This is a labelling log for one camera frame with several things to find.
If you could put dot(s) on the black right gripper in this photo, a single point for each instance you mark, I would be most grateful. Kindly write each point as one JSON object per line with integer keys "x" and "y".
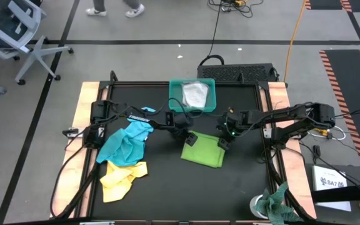
{"x": 236, "y": 123}

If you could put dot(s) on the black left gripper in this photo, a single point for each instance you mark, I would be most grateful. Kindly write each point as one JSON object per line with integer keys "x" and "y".
{"x": 180, "y": 123}

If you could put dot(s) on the green microfiber towel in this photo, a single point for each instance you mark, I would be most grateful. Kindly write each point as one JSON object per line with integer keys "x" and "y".
{"x": 203, "y": 153}

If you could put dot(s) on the white waffle-weave towel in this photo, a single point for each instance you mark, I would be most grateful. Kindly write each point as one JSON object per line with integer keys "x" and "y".
{"x": 195, "y": 93}

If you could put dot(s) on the blue microfiber towel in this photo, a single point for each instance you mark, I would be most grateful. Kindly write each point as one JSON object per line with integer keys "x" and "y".
{"x": 123, "y": 147}

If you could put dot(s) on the yellow microfiber towel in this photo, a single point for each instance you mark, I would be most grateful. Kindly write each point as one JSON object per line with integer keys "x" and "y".
{"x": 117, "y": 181}

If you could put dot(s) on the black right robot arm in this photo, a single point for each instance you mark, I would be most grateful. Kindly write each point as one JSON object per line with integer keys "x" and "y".
{"x": 292, "y": 115}

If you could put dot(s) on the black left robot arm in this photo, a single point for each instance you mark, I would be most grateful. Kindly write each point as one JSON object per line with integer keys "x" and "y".
{"x": 136, "y": 118}

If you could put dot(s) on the yellow tape tag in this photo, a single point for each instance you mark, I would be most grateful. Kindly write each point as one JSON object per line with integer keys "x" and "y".
{"x": 230, "y": 110}

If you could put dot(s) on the teal plastic bin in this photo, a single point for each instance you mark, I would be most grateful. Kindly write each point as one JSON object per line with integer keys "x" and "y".
{"x": 175, "y": 93}

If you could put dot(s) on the white plant pot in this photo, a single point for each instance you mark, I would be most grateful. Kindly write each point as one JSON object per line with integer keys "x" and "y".
{"x": 255, "y": 207}

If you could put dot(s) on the black perforated computer case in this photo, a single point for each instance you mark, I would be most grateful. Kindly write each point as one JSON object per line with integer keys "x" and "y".
{"x": 236, "y": 73}

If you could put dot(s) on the wooden table side board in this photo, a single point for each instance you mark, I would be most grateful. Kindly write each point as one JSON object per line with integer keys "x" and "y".
{"x": 280, "y": 93}
{"x": 70, "y": 168}

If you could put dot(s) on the green artificial plant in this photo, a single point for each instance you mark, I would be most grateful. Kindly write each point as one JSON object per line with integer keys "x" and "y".
{"x": 277, "y": 206}

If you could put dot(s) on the black power adapter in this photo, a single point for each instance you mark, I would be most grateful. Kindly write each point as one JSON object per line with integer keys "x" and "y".
{"x": 316, "y": 150}

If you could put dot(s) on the white printed paper sign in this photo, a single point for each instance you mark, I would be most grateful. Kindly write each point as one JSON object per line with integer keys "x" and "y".
{"x": 330, "y": 184}

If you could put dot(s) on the black striped floor mat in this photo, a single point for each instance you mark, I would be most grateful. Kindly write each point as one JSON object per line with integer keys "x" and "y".
{"x": 352, "y": 93}
{"x": 327, "y": 3}

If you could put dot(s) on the person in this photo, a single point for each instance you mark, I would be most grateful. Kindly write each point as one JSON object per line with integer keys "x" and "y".
{"x": 134, "y": 11}

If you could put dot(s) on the grey office chair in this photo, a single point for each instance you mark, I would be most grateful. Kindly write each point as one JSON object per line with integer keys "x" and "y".
{"x": 11, "y": 28}

